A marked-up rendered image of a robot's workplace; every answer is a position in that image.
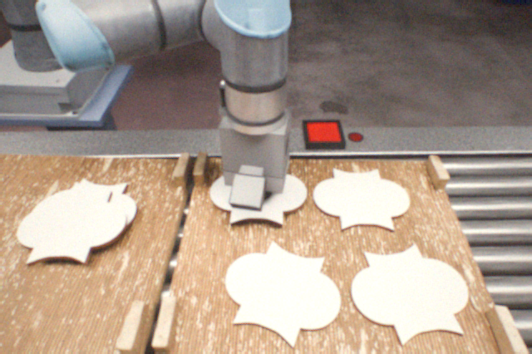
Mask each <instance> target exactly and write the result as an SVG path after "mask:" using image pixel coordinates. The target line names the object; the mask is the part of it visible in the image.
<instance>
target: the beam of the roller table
mask: <svg viewBox="0 0 532 354"><path fill-rule="evenodd" d="M343 132H344V135H345V138H346V142H347V145H346V149H345V150H305V147H304V141H303V130H302V128H291V138H290V158H289V159H290V160H337V159H386V160H403V159H428V157H429V156H430V155H435V156H438V157H439V159H469V158H532V126H500V127H444V126H427V127H354V128H343ZM351 132H357V133H360V134H361V135H362V136H363V141H361V142H351V141H350V140H349V139H348V135H349V134H350V133H351ZM220 146H221V145H220V138H219V129H208V130H88V131H63V132H0V154H10V155H58V156H81V157H106V158H130V159H154V160H161V159H177V160H178V159H179V157H180V154H182V153H188V154H190V157H191V159H192V160H195V161H196V159H197V155H198V153H199V152H207V153H208V156H209V158H221V151H220Z"/></svg>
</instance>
